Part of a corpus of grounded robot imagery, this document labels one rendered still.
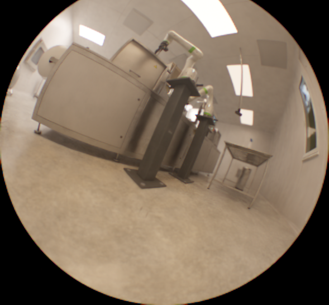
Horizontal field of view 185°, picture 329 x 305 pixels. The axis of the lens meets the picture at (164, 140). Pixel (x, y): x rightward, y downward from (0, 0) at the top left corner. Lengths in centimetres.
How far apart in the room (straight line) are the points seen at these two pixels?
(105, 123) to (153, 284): 96
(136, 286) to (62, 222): 27
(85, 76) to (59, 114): 35
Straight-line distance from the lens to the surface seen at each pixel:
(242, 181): 299
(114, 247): 38
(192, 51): 139
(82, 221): 41
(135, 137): 99
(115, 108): 90
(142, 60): 135
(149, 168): 81
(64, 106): 92
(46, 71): 142
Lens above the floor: 34
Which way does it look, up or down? 2 degrees up
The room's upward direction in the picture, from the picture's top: 23 degrees clockwise
